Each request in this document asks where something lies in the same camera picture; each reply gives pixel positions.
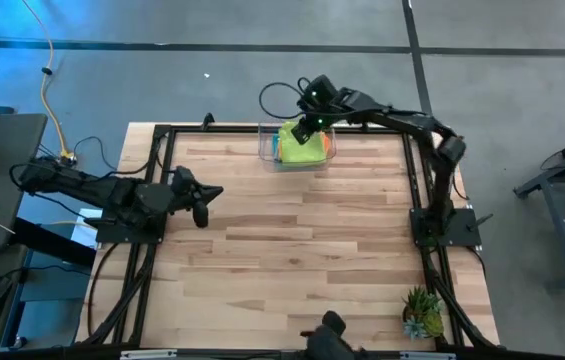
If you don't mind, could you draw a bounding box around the white metal bracket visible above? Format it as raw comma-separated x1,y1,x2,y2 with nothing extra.
399,351,457,360
119,349,179,360

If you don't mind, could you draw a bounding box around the small potted succulent plant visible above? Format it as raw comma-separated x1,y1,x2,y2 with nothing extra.
400,284,447,342

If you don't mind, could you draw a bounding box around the white paper sheet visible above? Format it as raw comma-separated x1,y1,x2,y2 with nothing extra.
68,206,108,250

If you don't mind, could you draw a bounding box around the thin black floor cable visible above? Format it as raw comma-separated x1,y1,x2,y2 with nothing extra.
36,134,118,174

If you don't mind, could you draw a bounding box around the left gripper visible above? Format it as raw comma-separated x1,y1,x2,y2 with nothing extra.
168,166,225,212

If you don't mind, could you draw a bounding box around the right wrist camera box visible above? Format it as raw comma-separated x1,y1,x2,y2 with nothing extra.
290,118,324,147

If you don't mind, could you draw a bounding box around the grey side desk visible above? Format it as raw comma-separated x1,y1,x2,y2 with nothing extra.
0,113,49,252

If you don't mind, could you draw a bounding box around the green microfiber towel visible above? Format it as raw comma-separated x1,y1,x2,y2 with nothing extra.
277,120,328,167

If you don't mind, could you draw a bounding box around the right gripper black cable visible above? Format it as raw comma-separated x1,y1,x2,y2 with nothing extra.
258,76,313,121

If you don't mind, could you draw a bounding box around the black angled bar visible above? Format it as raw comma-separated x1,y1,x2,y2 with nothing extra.
10,216,98,269

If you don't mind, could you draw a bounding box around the clear plastic bin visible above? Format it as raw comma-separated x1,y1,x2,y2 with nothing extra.
257,122,337,174

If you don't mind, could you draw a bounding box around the black aluminium rig frame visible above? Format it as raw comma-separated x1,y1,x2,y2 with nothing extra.
74,108,503,360

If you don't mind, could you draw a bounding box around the grey metal cart frame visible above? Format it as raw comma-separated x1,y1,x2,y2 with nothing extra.
513,123,565,293

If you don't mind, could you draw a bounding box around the orange microfiber towel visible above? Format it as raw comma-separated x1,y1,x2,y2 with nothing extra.
271,130,333,164

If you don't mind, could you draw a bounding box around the yellow floor cable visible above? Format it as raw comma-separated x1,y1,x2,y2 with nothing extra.
20,0,77,168

